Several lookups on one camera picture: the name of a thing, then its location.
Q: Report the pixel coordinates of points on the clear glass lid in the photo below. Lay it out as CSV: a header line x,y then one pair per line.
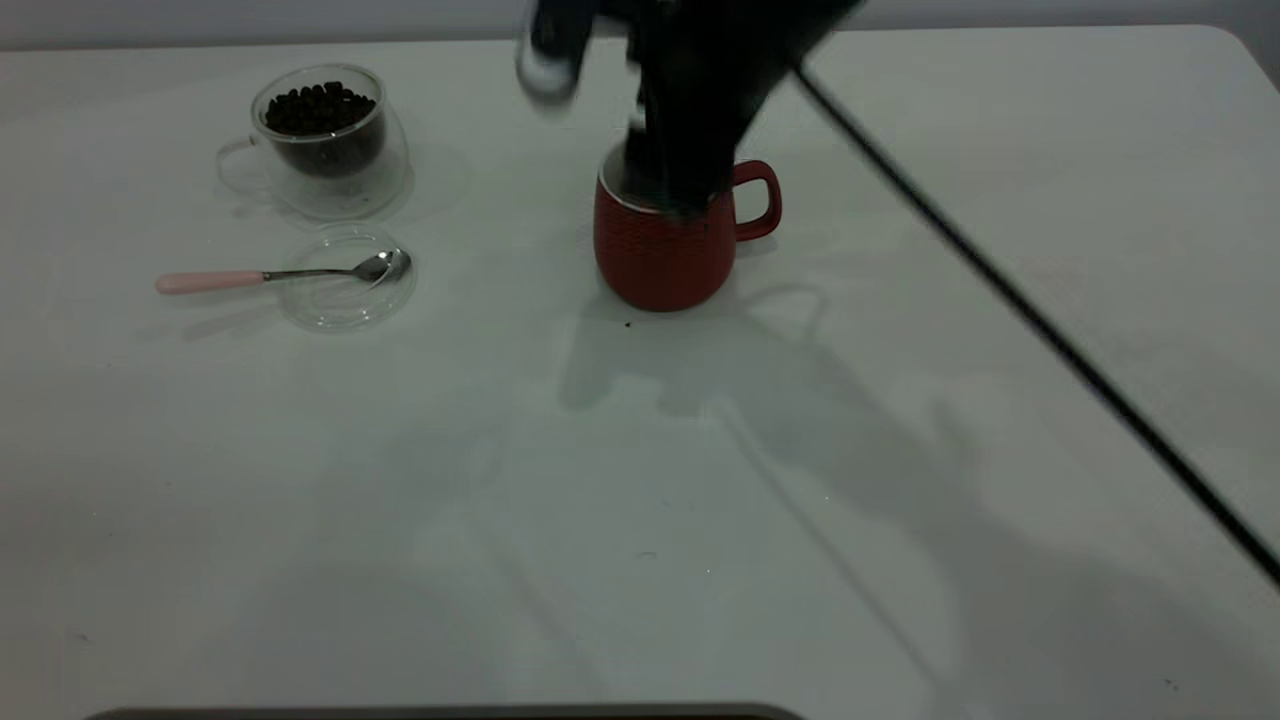
x,y
345,300

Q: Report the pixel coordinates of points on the red ceramic cup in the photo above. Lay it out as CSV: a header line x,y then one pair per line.
x,y
660,260

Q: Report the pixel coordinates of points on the glass cup with coffee beans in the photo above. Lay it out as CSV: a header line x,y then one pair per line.
x,y
325,140

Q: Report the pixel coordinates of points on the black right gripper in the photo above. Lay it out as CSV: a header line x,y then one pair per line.
x,y
710,50

